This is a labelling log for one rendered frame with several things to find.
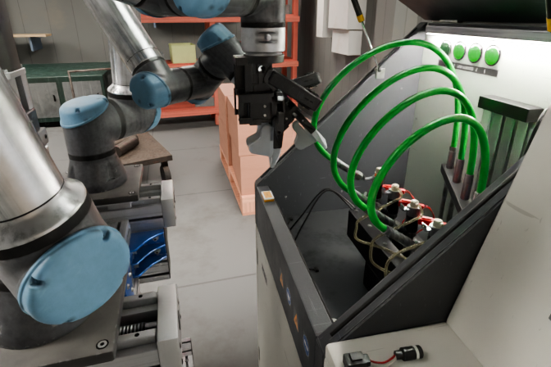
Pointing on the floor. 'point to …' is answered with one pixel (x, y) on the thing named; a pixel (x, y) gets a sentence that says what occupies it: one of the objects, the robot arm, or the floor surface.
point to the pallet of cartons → (226, 119)
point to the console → (513, 272)
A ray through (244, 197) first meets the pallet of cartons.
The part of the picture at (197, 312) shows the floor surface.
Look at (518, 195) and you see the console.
